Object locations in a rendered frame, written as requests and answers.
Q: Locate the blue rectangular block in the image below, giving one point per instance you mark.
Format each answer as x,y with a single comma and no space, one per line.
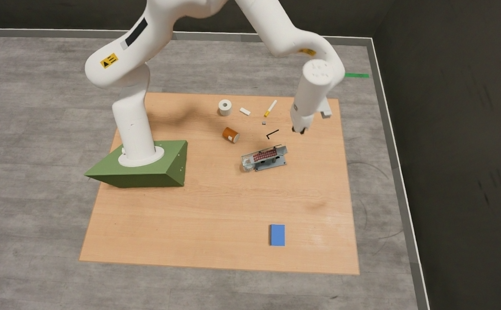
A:
277,235

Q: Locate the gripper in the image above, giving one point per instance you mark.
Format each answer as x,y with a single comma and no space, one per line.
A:
300,123

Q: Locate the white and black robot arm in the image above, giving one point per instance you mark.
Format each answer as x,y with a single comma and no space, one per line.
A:
122,64

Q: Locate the orange-brown cylinder with grey end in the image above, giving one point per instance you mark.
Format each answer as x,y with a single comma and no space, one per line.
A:
231,134

